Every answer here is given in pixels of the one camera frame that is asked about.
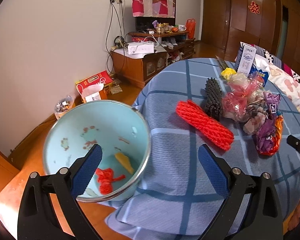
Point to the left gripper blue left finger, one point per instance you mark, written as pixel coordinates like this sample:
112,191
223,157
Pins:
83,169

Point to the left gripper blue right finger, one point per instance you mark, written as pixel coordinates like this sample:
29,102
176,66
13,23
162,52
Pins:
214,172

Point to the purple snack wrapper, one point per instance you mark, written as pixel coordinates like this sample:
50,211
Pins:
264,136

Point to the grey patterned wrapper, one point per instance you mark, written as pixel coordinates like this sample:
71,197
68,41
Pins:
257,114

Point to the pink clear plastic bag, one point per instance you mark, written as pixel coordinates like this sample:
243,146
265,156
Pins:
246,96

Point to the yellow wrapper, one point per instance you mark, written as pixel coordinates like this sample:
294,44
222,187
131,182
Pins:
227,72

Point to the yellow bucket with trash bag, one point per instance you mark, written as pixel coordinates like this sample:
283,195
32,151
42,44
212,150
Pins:
63,106

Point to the red yarn scrap in basin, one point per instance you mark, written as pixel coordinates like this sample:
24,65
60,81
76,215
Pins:
105,178

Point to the yellow scrap in basin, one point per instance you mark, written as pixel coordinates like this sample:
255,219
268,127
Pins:
125,162

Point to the blue plaid bed sheet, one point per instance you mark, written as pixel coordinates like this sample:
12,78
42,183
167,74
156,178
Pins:
175,199

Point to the light blue enamel basin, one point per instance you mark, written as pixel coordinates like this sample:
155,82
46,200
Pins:
111,143

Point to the white plastic bag on floor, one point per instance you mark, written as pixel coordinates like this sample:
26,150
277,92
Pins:
92,92

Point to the red cardboard box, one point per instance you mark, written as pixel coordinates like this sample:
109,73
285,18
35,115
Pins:
102,77

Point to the white blue milk carton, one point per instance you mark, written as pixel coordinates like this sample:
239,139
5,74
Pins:
245,58

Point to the metal ruler strip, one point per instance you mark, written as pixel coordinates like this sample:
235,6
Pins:
222,63

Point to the wooden tv cabinet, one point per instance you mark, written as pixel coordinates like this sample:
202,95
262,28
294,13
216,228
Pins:
138,69

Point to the wooden wardrobe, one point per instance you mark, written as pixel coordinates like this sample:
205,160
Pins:
263,29

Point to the white box on cabinet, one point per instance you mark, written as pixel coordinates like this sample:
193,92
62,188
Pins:
140,48

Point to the red double happiness decoration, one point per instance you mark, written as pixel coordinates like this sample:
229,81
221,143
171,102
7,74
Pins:
254,8

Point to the white mug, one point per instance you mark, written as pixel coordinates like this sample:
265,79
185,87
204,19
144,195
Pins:
182,27

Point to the orange plastic bag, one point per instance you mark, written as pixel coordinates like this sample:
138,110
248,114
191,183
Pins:
190,26

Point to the glass jar on shelf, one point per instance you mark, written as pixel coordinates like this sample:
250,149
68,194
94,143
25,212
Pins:
160,28

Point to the wooden door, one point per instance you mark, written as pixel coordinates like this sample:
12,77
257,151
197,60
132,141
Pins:
216,20

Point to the red pink patchwork cloth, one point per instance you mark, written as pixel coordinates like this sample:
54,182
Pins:
154,8

